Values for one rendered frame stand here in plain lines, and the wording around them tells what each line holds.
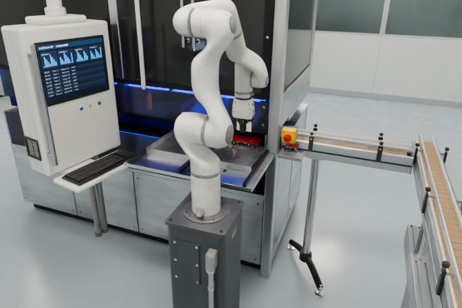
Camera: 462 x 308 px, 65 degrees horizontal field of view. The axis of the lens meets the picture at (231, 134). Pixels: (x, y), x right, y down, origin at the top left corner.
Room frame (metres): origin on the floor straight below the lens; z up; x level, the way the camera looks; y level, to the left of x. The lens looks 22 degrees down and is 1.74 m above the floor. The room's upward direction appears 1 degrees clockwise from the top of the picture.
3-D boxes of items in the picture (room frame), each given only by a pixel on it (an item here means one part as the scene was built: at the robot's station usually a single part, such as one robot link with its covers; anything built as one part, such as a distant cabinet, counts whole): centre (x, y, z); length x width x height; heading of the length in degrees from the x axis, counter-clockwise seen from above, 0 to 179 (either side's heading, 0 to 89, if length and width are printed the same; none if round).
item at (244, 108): (1.64, -0.06, 1.21); 0.10 x 0.08 x 0.11; 69
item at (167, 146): (1.92, 0.28, 0.90); 0.34 x 0.26 x 0.04; 160
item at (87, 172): (1.78, 0.70, 0.82); 0.40 x 0.14 x 0.02; 148
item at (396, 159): (1.86, -0.63, 0.92); 0.69 x 0.16 x 0.16; 69
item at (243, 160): (1.80, -0.04, 0.90); 0.34 x 0.26 x 0.04; 159
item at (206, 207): (1.30, 0.10, 0.95); 0.19 x 0.19 x 0.18
